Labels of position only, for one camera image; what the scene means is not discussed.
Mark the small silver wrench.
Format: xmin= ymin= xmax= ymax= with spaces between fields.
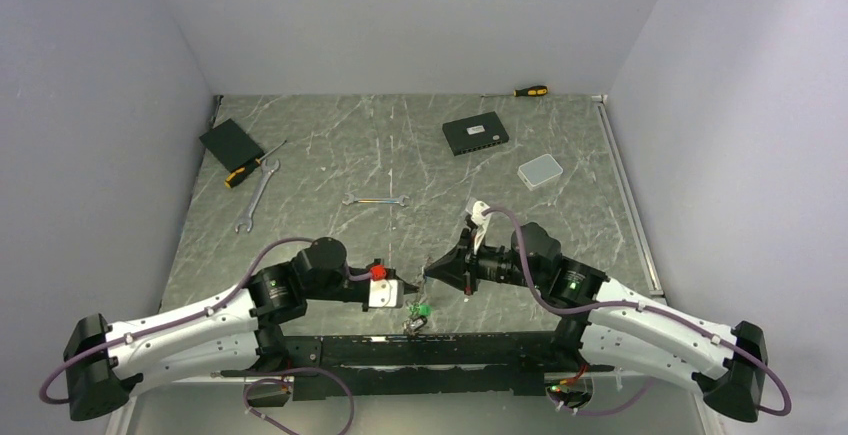
xmin=342 ymin=193 xmax=411 ymax=207

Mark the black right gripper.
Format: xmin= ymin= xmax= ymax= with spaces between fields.
xmin=425 ymin=228 xmax=545 ymax=295

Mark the white plastic box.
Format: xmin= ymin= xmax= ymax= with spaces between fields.
xmin=517 ymin=154 xmax=563 ymax=191

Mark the orange screwdriver at wall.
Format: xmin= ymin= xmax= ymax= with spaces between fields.
xmin=509 ymin=85 xmax=549 ymax=98

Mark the black network switch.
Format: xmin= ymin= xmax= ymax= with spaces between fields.
xmin=442 ymin=111 xmax=510 ymax=156

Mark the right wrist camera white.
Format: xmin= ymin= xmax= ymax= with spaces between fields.
xmin=466 ymin=198 xmax=491 ymax=254

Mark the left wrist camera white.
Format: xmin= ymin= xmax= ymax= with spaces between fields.
xmin=367 ymin=264 xmax=405 ymax=309

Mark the orange black screwdriver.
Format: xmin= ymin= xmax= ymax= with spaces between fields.
xmin=224 ymin=139 xmax=288 ymax=189

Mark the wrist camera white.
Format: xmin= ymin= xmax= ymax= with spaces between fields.
xmin=466 ymin=198 xmax=491 ymax=254
xmin=367 ymin=264 xmax=405 ymax=309

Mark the large silver wrench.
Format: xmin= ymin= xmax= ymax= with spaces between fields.
xmin=234 ymin=159 xmax=280 ymax=234

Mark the large metal keyring with chain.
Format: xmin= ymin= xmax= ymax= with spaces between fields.
xmin=403 ymin=259 xmax=430 ymax=337

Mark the black flat box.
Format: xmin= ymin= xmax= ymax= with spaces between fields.
xmin=199 ymin=119 xmax=265 ymax=172

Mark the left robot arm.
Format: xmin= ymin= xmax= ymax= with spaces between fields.
xmin=59 ymin=237 xmax=419 ymax=421

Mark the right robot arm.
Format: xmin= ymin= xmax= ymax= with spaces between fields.
xmin=424 ymin=222 xmax=767 ymax=423

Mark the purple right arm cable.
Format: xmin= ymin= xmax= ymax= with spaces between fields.
xmin=482 ymin=205 xmax=793 ymax=418

